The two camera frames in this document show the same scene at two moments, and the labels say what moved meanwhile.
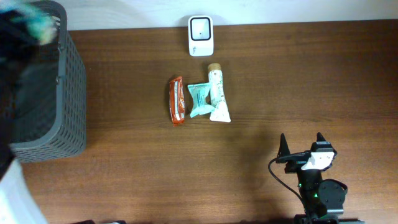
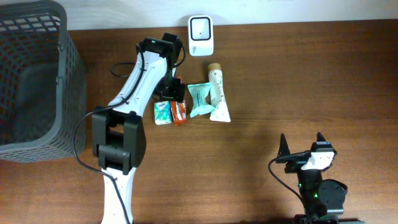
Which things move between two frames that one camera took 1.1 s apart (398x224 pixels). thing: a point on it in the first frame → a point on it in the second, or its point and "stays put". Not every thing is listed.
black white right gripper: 298,157 stays put
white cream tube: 217,97 stays put
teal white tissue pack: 42,25 → 162,112
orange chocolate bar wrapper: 176,100 stays put
